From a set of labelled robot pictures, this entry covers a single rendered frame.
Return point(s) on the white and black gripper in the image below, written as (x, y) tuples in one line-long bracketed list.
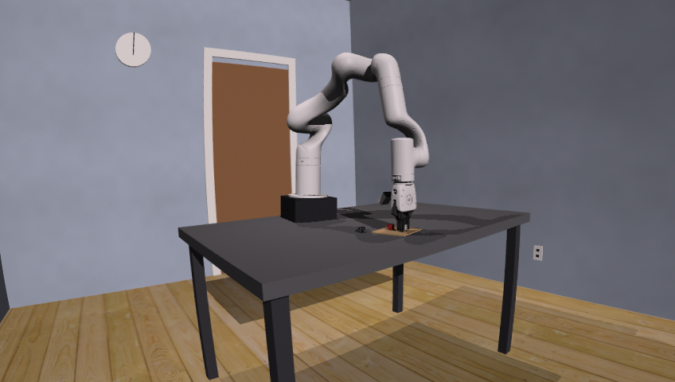
[(404, 200)]

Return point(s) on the tan mat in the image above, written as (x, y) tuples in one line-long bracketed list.
[(396, 232)]

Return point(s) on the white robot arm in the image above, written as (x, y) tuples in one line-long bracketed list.
[(311, 117)]

